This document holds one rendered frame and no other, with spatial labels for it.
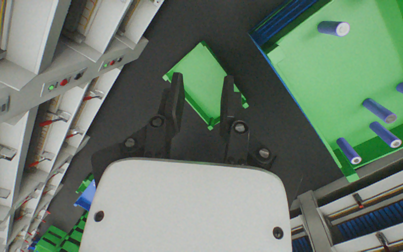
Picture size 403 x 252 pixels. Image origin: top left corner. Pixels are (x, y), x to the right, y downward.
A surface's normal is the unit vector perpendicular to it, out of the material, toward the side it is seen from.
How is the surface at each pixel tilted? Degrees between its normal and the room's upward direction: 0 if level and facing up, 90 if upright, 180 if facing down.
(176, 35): 0
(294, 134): 0
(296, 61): 0
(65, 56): 90
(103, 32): 18
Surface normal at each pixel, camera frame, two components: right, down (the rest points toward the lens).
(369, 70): -0.16, 0.51
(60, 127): 0.07, 0.68
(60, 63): 0.65, -0.59
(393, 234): -0.72, -0.29
